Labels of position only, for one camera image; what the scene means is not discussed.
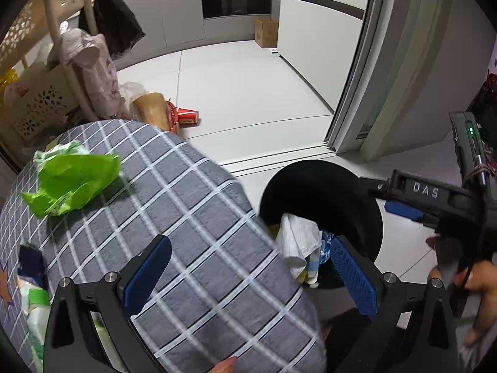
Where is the yellow packet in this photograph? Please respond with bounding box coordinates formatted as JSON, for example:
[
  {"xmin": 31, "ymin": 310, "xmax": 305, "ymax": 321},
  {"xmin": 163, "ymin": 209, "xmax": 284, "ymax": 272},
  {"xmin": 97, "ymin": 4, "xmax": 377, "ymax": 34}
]
[{"xmin": 0, "ymin": 68, "xmax": 18, "ymax": 104}]

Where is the brown paper bag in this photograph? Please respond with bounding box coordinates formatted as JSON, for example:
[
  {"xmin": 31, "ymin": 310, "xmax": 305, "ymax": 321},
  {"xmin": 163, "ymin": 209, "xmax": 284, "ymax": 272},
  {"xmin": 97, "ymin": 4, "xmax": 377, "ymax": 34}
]
[{"xmin": 132, "ymin": 92, "xmax": 174, "ymax": 132}]

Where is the green plastic bag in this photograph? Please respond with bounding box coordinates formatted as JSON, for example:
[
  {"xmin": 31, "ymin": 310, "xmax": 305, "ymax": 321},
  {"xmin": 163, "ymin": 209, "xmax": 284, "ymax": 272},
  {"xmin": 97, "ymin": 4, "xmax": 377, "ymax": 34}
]
[{"xmin": 21, "ymin": 141, "xmax": 123, "ymax": 219}]

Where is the grey checked tablecloth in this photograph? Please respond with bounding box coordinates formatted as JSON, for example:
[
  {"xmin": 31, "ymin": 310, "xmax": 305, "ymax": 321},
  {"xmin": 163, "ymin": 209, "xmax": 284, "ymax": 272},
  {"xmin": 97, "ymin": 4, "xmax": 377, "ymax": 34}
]
[{"xmin": 0, "ymin": 118, "xmax": 327, "ymax": 373}]

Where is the red box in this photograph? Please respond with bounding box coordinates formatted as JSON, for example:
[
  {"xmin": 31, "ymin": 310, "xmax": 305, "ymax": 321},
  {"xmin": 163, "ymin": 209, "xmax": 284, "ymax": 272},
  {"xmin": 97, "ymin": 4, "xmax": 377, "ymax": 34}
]
[{"xmin": 167, "ymin": 100, "xmax": 200, "ymax": 127}]

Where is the grey kitchen counter cabinet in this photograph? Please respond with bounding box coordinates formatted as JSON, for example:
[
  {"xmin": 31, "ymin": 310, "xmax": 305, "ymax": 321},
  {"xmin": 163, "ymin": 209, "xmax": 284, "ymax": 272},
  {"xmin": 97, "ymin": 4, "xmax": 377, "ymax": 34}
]
[{"xmin": 116, "ymin": 0, "xmax": 282, "ymax": 71}]

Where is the sliding glass door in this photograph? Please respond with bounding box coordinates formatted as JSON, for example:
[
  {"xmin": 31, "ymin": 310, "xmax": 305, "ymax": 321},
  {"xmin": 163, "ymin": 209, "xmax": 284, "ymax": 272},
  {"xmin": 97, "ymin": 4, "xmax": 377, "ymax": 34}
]
[{"xmin": 324, "ymin": 0, "xmax": 463, "ymax": 164}]

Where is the white refrigerator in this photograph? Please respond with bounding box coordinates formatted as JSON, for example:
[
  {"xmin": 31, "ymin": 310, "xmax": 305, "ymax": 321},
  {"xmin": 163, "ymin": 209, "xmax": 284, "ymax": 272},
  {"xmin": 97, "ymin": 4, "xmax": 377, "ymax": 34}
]
[{"xmin": 280, "ymin": 0, "xmax": 379, "ymax": 115}]

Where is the dark blue packet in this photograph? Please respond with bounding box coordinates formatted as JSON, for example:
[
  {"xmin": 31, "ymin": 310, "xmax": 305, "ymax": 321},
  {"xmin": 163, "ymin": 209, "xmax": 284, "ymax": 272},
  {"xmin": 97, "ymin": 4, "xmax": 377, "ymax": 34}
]
[{"xmin": 17, "ymin": 244, "xmax": 46, "ymax": 285}]

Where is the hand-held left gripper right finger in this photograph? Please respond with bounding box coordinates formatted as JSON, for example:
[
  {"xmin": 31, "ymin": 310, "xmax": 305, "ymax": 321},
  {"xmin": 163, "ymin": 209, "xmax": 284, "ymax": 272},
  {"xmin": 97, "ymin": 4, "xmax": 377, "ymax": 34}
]
[{"xmin": 329, "ymin": 235, "xmax": 463, "ymax": 373}]

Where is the pink floral cloth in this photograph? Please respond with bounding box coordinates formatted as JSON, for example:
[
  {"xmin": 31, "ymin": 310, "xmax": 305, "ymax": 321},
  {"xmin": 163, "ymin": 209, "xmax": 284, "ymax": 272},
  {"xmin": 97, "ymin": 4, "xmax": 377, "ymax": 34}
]
[{"xmin": 48, "ymin": 31, "xmax": 119, "ymax": 119}]

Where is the green and white packet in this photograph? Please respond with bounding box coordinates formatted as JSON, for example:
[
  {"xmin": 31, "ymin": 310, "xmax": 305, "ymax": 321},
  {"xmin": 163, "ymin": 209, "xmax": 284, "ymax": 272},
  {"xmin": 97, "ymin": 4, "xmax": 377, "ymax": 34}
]
[{"xmin": 22, "ymin": 282, "xmax": 53, "ymax": 363}]

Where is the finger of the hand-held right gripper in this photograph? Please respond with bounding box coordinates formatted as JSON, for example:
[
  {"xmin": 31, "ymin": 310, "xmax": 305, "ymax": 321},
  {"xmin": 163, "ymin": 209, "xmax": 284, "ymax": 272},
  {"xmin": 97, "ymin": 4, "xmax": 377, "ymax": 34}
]
[
  {"xmin": 384, "ymin": 201, "xmax": 426, "ymax": 223},
  {"xmin": 359, "ymin": 176, "xmax": 393, "ymax": 203}
]

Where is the black trash bin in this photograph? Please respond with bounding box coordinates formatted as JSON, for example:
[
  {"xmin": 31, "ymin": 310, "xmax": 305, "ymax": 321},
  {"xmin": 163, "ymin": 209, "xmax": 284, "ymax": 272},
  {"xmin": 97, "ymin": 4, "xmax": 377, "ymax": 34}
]
[{"xmin": 260, "ymin": 159, "xmax": 383, "ymax": 290}]

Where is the blue plastic bag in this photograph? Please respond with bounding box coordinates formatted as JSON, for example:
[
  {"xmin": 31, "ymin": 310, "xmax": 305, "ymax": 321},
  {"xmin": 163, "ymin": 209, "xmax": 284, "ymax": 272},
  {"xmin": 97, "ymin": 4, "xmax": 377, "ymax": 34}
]
[{"xmin": 319, "ymin": 230, "xmax": 334, "ymax": 263}]

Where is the person's right hand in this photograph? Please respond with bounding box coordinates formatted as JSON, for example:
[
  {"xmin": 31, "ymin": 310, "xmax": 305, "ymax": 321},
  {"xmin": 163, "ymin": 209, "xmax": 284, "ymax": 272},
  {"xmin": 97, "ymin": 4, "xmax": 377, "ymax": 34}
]
[{"xmin": 454, "ymin": 260, "xmax": 497, "ymax": 345}]

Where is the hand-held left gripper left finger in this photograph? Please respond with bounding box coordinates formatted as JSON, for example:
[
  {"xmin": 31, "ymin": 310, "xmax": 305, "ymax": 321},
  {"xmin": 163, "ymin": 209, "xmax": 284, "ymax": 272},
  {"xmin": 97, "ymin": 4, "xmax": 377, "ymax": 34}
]
[{"xmin": 43, "ymin": 234, "xmax": 173, "ymax": 373}]

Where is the crumpled white plastic bag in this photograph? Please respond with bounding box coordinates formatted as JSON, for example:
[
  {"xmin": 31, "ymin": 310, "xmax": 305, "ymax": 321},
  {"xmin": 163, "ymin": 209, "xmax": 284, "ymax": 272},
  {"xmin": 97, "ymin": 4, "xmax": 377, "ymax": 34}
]
[{"xmin": 118, "ymin": 81, "xmax": 150, "ymax": 119}]

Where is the cardboard box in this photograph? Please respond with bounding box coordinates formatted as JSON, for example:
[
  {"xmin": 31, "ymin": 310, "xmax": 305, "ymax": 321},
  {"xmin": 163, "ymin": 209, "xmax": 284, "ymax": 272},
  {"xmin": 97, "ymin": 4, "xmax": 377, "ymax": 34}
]
[{"xmin": 254, "ymin": 19, "xmax": 280, "ymax": 48}]

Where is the beige perforated rack cart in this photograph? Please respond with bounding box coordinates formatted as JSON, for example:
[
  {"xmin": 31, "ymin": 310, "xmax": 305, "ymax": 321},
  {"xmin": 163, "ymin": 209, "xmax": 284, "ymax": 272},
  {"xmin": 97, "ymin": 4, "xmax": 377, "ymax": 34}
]
[{"xmin": 0, "ymin": 0, "xmax": 99, "ymax": 144}]

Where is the black hanging cloth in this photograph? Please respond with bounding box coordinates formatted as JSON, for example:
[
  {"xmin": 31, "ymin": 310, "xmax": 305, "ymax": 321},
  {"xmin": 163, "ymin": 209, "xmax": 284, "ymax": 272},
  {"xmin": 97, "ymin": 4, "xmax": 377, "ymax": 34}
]
[{"xmin": 80, "ymin": 0, "xmax": 146, "ymax": 59}]

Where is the white paper towel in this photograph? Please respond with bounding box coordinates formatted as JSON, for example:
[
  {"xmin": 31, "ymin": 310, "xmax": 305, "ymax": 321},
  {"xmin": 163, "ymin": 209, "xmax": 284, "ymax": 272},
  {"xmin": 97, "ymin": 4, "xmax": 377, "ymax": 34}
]
[{"xmin": 280, "ymin": 213, "xmax": 323, "ymax": 278}]

